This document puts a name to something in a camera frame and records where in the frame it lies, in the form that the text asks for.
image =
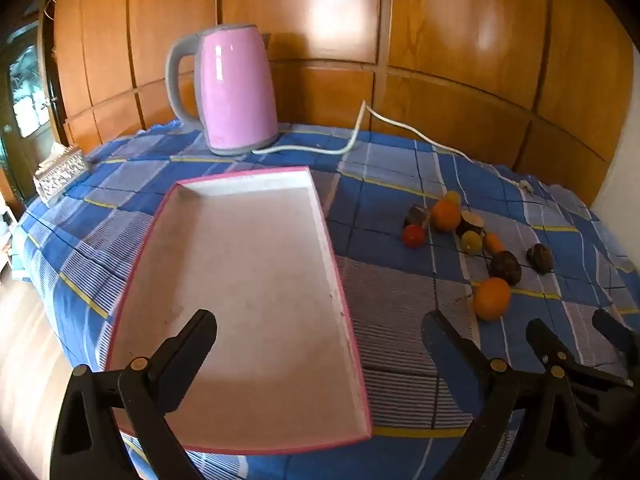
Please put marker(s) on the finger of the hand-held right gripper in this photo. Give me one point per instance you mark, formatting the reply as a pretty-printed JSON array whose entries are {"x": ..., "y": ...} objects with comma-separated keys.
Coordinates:
[
  {"x": 615, "y": 332},
  {"x": 542, "y": 340}
]

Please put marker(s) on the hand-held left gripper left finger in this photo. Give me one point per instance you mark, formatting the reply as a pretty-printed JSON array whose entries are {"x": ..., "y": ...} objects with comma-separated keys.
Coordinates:
[{"x": 200, "y": 330}]

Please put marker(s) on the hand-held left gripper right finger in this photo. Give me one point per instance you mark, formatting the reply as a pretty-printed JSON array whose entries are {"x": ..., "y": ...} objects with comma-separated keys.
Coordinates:
[{"x": 445, "y": 345}]

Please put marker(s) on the large orange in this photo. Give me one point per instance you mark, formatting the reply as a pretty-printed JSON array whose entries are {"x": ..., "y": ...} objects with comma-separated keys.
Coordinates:
[{"x": 491, "y": 299}]

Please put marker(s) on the pink-rimmed white tray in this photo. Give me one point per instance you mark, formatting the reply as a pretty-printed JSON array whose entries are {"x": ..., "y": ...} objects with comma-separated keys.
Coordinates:
[{"x": 250, "y": 285}]

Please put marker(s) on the dark round fruit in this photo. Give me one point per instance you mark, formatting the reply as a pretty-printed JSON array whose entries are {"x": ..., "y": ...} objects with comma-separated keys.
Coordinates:
[{"x": 505, "y": 268}]

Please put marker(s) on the dark wrinkled fruit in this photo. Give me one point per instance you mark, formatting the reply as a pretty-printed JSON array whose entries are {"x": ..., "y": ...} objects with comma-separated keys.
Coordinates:
[{"x": 539, "y": 258}]

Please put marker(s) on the yellow-brown round fruit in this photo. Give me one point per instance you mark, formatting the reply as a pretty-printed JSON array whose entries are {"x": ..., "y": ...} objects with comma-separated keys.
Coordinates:
[{"x": 471, "y": 242}]

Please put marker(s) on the small carrot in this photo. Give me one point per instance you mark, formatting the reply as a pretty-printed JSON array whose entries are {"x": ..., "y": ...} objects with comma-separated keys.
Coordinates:
[{"x": 493, "y": 243}]

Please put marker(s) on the small red tomato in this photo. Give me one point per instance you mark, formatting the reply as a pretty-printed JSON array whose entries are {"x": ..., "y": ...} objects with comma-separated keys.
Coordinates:
[{"x": 413, "y": 236}]

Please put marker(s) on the small orange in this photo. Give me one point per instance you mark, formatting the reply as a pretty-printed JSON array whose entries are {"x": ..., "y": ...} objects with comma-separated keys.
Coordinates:
[{"x": 446, "y": 216}]

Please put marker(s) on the dark brown cut fruit slice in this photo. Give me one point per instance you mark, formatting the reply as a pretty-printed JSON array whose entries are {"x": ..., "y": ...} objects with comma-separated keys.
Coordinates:
[{"x": 415, "y": 216}]

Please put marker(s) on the tiny yellow fruit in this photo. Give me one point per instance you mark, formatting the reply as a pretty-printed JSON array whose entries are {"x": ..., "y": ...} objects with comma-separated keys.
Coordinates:
[{"x": 452, "y": 196}]

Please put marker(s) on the blue checked tablecloth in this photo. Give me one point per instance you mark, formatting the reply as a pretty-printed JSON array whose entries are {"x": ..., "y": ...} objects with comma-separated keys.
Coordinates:
[{"x": 380, "y": 210}]

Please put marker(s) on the white power plug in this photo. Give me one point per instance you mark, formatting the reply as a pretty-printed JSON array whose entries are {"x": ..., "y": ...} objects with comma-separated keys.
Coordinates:
[{"x": 525, "y": 186}]

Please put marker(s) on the silver patterned tissue box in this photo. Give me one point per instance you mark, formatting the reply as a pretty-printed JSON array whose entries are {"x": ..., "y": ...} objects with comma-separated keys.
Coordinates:
[{"x": 60, "y": 175}]

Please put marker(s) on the pink electric kettle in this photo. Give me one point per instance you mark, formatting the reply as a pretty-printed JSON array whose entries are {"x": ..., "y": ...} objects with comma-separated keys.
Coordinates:
[{"x": 235, "y": 90}]

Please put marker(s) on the wooden glazed door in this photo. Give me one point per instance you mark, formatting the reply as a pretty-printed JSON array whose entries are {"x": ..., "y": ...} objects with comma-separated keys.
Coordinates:
[{"x": 25, "y": 85}]

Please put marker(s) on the wooden panelled wardrobe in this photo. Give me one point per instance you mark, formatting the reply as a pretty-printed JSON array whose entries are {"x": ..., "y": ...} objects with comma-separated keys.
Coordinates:
[{"x": 450, "y": 35}]

